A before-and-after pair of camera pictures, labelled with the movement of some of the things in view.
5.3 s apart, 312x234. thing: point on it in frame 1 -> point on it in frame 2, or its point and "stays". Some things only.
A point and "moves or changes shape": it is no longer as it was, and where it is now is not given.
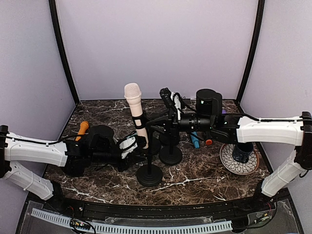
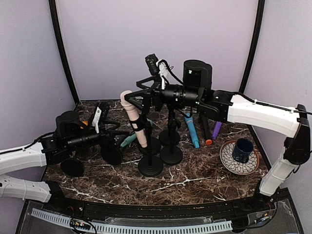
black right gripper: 169,122 -> 146,94
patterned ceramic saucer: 234,166 stays
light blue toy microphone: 195,141 stays
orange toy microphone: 83,127 stays
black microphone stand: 170,155 stays
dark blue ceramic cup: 242,151 stays
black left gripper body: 126,163 -> 104,143
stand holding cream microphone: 149,175 moves or changes shape
